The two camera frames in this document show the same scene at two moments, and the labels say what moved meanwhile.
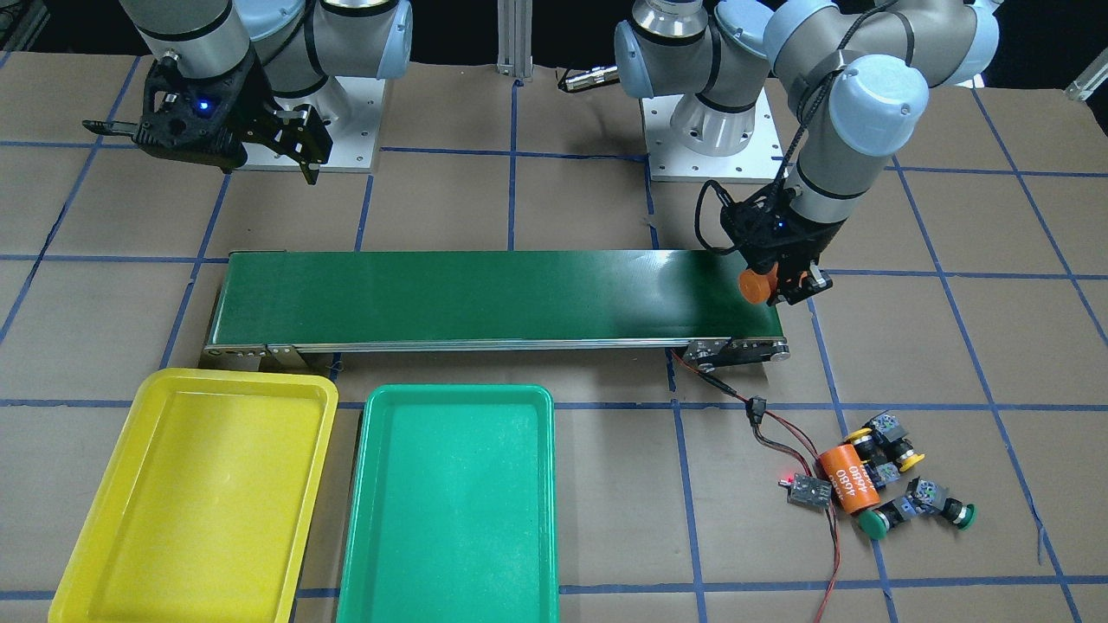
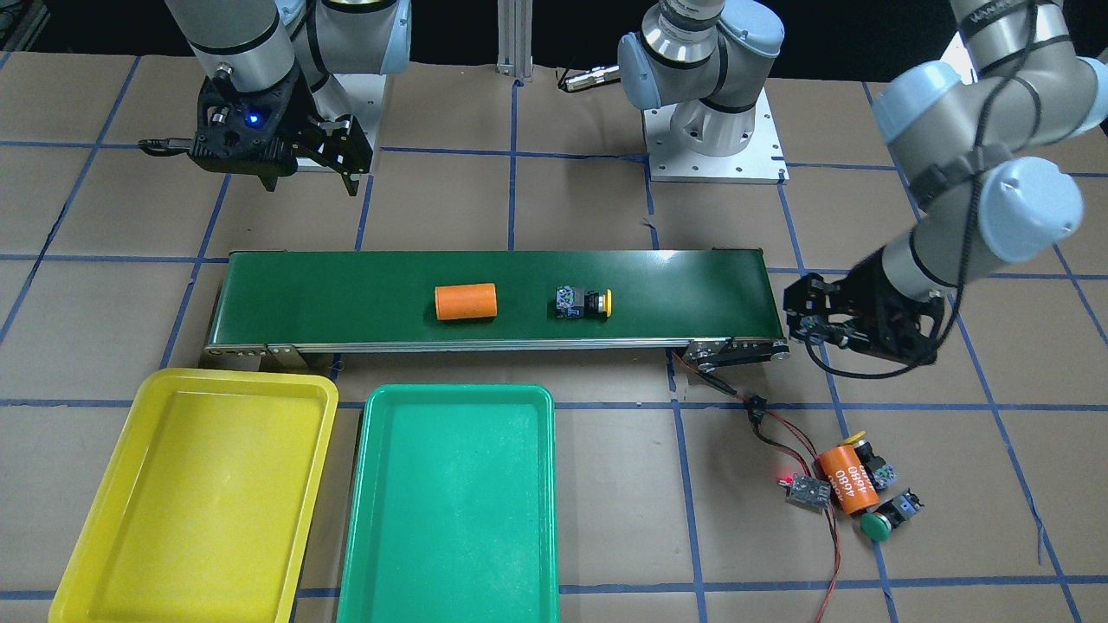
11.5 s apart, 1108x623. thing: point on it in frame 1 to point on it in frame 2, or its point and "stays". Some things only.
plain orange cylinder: x=756 y=288 to x=466 y=301
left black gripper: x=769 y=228 to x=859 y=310
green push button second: x=875 y=524 stays
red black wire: x=789 y=438 stays
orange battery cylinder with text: x=850 y=478 stays
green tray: x=451 y=514 stays
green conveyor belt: x=286 y=303 stays
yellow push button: x=888 y=432 to x=572 y=302
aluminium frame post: x=514 y=24 stays
